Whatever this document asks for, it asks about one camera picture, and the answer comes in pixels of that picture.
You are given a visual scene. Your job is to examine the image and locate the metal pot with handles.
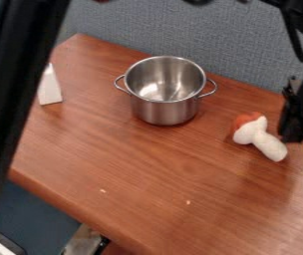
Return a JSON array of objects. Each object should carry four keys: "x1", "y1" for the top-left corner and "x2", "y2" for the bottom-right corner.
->
[{"x1": 113, "y1": 56, "x2": 217, "y2": 126}]

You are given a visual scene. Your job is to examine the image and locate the red and white toy mushroom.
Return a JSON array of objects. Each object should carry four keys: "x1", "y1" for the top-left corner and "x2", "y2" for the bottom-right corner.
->
[{"x1": 231, "y1": 112, "x2": 287, "y2": 162}]

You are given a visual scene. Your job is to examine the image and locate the metal table leg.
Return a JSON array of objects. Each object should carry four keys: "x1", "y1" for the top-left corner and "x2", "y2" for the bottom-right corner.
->
[{"x1": 61, "y1": 224, "x2": 110, "y2": 255}]

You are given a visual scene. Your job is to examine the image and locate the white salt shaker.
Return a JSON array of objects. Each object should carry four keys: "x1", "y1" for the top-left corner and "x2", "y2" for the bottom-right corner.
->
[{"x1": 37, "y1": 64, "x2": 62, "y2": 106}]

